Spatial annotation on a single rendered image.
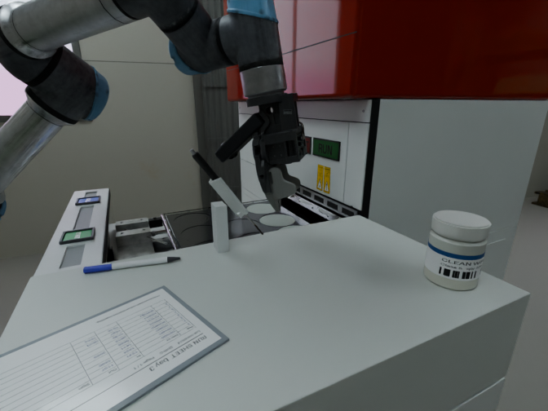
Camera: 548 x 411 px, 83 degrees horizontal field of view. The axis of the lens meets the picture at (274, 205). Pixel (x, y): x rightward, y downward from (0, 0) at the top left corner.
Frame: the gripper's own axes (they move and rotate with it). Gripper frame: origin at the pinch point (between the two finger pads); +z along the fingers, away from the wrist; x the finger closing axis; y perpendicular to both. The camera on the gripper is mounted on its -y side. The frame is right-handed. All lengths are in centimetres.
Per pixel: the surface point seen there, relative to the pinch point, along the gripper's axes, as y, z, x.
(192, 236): -24.5, 8.8, 6.2
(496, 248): 56, 39, 54
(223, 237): -6.3, 1.5, -10.9
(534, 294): 115, 129, 159
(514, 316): 35.6, 13.9, -12.6
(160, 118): -148, -24, 177
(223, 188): -4.4, -6.9, -10.2
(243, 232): -13.5, 10.7, 11.8
